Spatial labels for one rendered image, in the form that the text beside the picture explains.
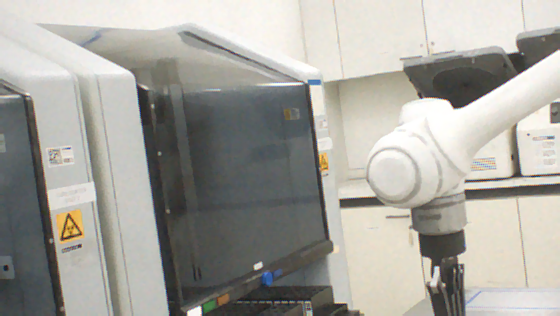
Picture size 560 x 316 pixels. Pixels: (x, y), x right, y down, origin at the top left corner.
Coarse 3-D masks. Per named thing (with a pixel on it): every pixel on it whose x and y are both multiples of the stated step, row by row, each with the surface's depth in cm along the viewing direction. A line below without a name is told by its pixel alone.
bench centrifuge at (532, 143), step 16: (528, 32) 351; (544, 32) 347; (528, 48) 357; (544, 48) 355; (528, 64) 367; (544, 112) 339; (528, 128) 339; (544, 128) 335; (528, 144) 339; (544, 144) 336; (528, 160) 340; (544, 160) 337
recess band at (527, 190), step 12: (468, 192) 359; (480, 192) 356; (492, 192) 353; (504, 192) 351; (516, 192) 348; (528, 192) 345; (540, 192) 343; (552, 192) 340; (348, 204) 389; (360, 204) 386; (372, 204) 383; (384, 204) 380
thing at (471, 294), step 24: (480, 288) 189; (504, 288) 186; (528, 288) 183; (552, 288) 180; (408, 312) 176; (432, 312) 173; (480, 312) 168; (504, 312) 166; (528, 312) 164; (552, 312) 161
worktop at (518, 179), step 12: (348, 180) 450; (360, 180) 440; (468, 180) 366; (480, 180) 359; (492, 180) 353; (504, 180) 346; (516, 180) 341; (528, 180) 338; (540, 180) 336; (552, 180) 333; (348, 192) 383; (360, 192) 378; (372, 192) 375
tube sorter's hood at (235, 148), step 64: (128, 64) 147; (192, 64) 166; (256, 64) 189; (192, 128) 144; (256, 128) 164; (192, 192) 142; (256, 192) 162; (320, 192) 187; (192, 256) 140; (256, 256) 159; (320, 256) 182
